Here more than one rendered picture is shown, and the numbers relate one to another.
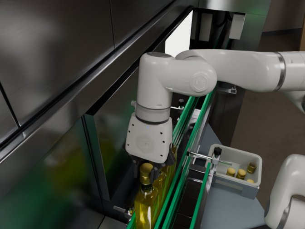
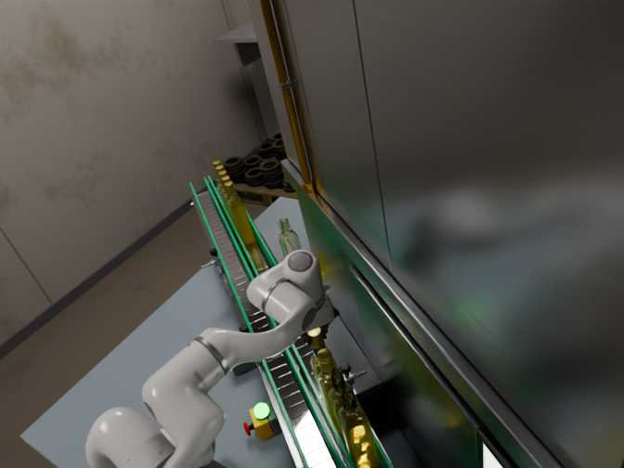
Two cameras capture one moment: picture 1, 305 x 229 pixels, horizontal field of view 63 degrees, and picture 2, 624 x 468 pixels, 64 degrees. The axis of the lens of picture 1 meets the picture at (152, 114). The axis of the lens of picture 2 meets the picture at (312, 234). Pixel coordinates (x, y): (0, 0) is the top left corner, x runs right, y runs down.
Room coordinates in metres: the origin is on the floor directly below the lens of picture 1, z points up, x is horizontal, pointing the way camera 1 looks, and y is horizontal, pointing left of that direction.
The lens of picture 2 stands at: (1.11, -0.43, 2.04)
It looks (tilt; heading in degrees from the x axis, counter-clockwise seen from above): 35 degrees down; 145
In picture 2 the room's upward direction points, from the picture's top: 14 degrees counter-clockwise
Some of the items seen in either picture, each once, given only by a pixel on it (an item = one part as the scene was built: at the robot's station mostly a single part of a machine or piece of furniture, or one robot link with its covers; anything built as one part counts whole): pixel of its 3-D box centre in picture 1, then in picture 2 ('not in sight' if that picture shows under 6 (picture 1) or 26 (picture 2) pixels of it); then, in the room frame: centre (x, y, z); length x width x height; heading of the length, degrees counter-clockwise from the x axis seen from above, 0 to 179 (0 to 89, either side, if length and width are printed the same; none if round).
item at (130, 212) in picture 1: (124, 212); (355, 379); (0.41, 0.09, 0.94); 0.07 x 0.04 x 0.13; 68
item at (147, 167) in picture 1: (146, 173); (316, 337); (0.39, 0.01, 1.16); 0.04 x 0.04 x 0.04
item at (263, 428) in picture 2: not in sight; (265, 421); (0.20, -0.12, 0.79); 0.07 x 0.07 x 0.07; 68
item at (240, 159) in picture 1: (232, 169); not in sight; (0.69, -0.35, 0.80); 0.22 x 0.17 x 0.09; 68
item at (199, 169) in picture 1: (200, 174); not in sight; (0.63, -0.20, 0.85); 0.09 x 0.04 x 0.07; 68
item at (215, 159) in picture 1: (209, 158); not in sight; (0.62, -0.21, 0.95); 0.17 x 0.03 x 0.12; 68
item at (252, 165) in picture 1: (251, 167); not in sight; (0.70, -0.44, 0.79); 0.04 x 0.04 x 0.04
